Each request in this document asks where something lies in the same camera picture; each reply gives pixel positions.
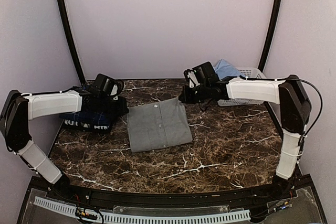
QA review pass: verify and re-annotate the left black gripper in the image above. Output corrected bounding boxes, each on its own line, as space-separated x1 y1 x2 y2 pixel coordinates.
98 95 128 118

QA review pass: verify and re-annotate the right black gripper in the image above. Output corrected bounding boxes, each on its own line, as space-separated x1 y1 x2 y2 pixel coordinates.
180 83 211 104

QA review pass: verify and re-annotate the grey long sleeve shirt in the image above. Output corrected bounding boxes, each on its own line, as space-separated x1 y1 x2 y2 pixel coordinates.
127 98 193 153

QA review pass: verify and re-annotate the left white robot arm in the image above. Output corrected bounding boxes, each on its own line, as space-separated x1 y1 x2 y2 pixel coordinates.
1 88 129 201

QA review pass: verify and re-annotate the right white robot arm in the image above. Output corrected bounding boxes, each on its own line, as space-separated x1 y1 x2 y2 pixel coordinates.
178 75 312 179

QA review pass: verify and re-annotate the light blue shirt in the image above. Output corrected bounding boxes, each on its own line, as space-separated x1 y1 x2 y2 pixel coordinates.
214 59 245 80

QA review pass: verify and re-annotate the blue plaid folded shirt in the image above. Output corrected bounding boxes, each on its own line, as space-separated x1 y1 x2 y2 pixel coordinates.
59 111 112 126

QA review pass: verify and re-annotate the white plastic basket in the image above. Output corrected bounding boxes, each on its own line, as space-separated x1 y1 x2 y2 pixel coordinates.
217 67 265 106

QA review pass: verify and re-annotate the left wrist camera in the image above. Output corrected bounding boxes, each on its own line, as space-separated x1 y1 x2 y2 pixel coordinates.
90 73 124 100

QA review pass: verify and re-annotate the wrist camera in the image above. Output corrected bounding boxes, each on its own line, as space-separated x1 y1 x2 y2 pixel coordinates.
183 61 219 88
90 73 124 100

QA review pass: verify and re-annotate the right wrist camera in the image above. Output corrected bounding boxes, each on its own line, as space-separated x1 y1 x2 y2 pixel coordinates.
183 61 219 88

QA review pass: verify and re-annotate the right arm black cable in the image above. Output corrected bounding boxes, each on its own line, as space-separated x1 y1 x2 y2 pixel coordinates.
287 77 323 146

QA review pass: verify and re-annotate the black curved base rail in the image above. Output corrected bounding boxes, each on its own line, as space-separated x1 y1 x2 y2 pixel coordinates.
27 174 314 218

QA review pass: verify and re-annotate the white slotted cable duct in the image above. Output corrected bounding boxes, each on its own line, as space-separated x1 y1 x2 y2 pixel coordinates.
34 196 250 223

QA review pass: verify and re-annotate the right black frame post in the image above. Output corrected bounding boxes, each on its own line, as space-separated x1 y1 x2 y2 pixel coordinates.
258 0 281 72

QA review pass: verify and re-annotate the black frame post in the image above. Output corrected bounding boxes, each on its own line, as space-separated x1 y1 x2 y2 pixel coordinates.
258 0 281 72
57 0 86 84

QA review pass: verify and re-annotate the left black frame post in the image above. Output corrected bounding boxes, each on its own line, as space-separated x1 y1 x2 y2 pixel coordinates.
57 0 86 84

